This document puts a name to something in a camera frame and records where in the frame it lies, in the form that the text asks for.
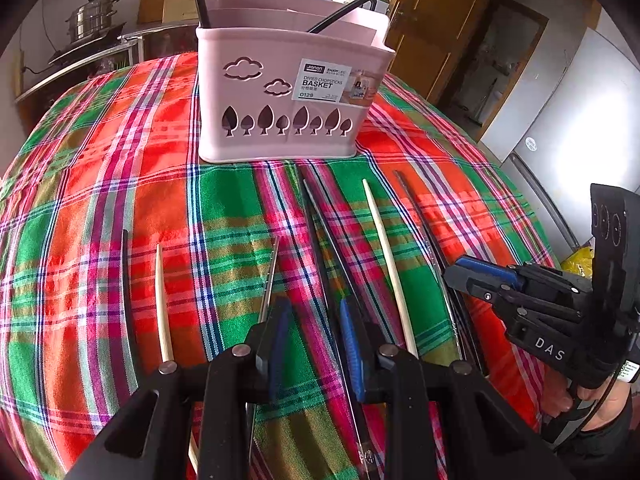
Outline pink chopstick basket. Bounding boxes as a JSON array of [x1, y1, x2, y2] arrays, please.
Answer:
[[196, 0, 397, 163]]

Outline wooden door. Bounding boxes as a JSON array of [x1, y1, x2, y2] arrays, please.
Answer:
[[385, 0, 501, 106]]

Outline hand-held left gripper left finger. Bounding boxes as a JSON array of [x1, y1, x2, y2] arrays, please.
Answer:
[[65, 296, 293, 480]]

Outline wooden chopstick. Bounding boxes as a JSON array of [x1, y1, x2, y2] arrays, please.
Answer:
[[362, 178, 420, 360], [155, 244, 200, 476]]

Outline person's right hand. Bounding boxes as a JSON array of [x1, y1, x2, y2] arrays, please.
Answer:
[[542, 360, 633, 433]]

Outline wooden door frame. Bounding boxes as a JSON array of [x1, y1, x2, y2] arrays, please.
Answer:
[[430, 0, 601, 146]]

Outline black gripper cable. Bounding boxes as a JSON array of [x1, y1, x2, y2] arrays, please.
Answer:
[[577, 360, 623, 433]]

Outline plaid tablecloth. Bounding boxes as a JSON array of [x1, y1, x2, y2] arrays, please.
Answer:
[[0, 52, 558, 480]]

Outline yellow plastic bag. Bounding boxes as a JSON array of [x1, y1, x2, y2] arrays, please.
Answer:
[[560, 245, 596, 281]]

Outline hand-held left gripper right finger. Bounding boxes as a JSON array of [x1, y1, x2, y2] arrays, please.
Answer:
[[340, 297, 576, 480]]

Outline person's right forearm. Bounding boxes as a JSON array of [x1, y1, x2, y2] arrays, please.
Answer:
[[545, 410, 640, 480]]

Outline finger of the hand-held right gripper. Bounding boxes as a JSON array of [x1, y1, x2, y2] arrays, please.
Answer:
[[444, 265, 532, 332], [456, 255, 576, 301]]

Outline black induction stove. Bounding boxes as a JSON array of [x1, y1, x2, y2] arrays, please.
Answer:
[[48, 22, 128, 63]]

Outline grey refrigerator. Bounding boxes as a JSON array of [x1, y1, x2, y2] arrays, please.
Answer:
[[477, 27, 640, 256]]

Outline stainless steel steamer pot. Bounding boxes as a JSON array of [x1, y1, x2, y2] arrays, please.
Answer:
[[65, 0, 121, 43]]

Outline low metal cabinet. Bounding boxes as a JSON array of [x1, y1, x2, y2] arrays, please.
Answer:
[[15, 35, 138, 121]]

